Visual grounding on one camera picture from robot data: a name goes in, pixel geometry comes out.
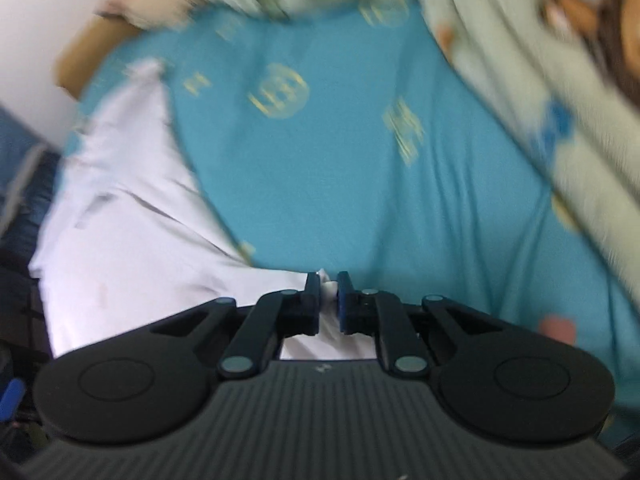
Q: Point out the mustard headboard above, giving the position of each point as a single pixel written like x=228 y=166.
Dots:
x=85 y=55

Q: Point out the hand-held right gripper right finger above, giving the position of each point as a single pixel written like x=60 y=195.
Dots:
x=343 y=305

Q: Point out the blue covered chair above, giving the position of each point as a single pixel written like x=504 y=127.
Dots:
x=25 y=185

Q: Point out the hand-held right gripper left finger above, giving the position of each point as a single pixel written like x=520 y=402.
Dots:
x=314 y=302

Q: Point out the bed with teal printed sheet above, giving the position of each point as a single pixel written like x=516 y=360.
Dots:
x=350 y=160

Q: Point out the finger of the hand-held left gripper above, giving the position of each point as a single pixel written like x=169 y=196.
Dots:
x=12 y=397

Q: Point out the green printed fleece blanket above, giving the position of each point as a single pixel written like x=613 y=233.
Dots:
x=500 y=35

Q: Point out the white shirt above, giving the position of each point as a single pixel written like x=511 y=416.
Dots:
x=125 y=240

